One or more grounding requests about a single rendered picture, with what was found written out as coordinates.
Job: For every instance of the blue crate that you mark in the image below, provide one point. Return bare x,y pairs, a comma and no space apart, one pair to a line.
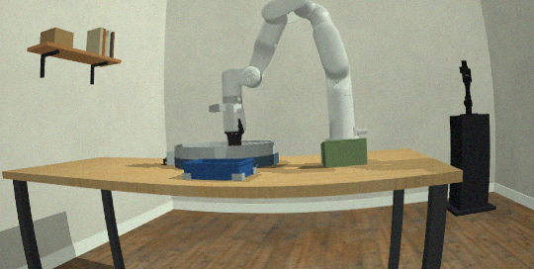
218,168

